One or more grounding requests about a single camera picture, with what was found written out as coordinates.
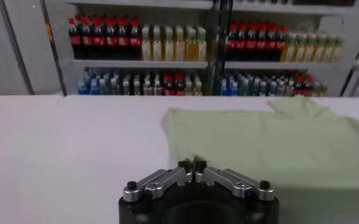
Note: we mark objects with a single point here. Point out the pale yellow drink bottle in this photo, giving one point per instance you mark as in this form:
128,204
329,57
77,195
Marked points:
324,89
197,87
315,89
186,87

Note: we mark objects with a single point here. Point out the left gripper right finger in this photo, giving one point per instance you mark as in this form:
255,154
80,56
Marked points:
237,185

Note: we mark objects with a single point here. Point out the glass beverage display cabinet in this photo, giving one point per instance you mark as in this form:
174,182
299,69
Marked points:
217,45

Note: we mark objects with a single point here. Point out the red label cola bottle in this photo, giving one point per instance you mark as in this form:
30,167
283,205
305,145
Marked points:
261,43
74,39
297,86
166,86
176,86
252,43
135,39
111,39
281,44
306,87
123,39
99,39
233,42
86,39
242,43
271,44

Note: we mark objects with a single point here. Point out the blue label water bottle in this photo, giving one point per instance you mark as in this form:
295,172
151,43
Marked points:
225,86
83,85
234,86
93,85

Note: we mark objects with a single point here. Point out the green tinted water bottle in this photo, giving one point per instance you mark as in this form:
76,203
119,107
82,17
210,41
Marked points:
252,87
104,85
114,85
243,86

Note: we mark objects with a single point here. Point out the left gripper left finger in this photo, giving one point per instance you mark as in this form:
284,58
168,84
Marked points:
158,185

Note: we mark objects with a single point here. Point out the light green polo shirt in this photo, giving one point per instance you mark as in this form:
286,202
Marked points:
258,140

